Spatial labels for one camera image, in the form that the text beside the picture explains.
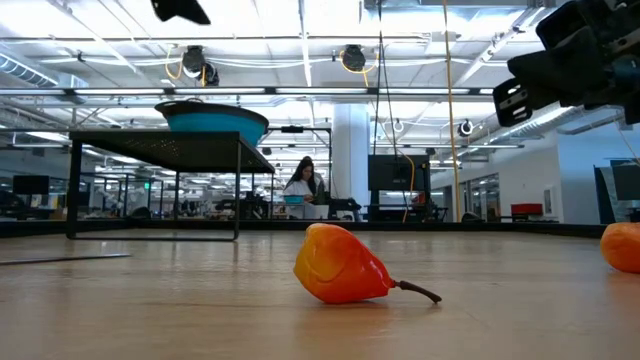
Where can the white building pillar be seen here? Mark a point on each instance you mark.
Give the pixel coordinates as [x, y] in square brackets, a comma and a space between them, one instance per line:
[350, 160]

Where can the small blue background bowl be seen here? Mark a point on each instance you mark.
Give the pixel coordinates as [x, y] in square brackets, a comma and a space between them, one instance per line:
[293, 199]

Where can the black monitor on stand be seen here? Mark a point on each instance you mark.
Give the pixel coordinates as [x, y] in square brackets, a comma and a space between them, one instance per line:
[397, 172]

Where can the red box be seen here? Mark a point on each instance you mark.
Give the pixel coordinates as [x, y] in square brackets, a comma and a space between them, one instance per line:
[526, 209]

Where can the black perforated metal rack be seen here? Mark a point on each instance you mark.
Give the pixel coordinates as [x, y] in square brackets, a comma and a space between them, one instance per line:
[170, 147]

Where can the small black monitor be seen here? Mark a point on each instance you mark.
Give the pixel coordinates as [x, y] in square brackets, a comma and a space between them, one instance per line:
[30, 185]

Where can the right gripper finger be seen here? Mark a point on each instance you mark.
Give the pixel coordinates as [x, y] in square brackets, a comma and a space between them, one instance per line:
[555, 70]

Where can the orange-red toy pear with stem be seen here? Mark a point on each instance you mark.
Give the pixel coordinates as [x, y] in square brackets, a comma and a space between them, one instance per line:
[340, 265]

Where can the orange plush fruit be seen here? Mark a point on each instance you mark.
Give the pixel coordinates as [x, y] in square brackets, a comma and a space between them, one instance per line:
[625, 247]

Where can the blue collapsible colander black rim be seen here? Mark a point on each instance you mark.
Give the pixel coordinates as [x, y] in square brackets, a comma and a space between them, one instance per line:
[215, 122]

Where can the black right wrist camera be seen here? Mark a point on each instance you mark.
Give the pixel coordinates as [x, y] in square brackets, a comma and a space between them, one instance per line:
[545, 25]

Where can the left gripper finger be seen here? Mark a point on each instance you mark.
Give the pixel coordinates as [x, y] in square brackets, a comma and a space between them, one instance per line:
[182, 9]

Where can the person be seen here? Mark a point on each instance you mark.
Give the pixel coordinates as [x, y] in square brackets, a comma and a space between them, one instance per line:
[302, 187]

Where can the large black screen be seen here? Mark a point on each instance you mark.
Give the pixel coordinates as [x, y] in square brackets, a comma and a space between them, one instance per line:
[625, 182]

